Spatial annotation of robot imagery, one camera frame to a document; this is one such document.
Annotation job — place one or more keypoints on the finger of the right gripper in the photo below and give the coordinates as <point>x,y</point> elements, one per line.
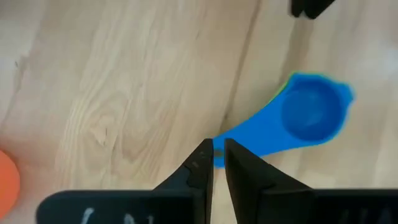
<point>317,6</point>
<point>298,6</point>

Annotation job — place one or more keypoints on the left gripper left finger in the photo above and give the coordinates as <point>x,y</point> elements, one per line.
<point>140,208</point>

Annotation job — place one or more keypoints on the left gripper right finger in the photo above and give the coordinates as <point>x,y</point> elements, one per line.
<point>295,208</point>

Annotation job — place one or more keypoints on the light blue measuring cup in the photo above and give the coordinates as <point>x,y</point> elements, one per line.
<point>311,112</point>

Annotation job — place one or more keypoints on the orange measuring cup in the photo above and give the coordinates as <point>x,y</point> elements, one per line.
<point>7,183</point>

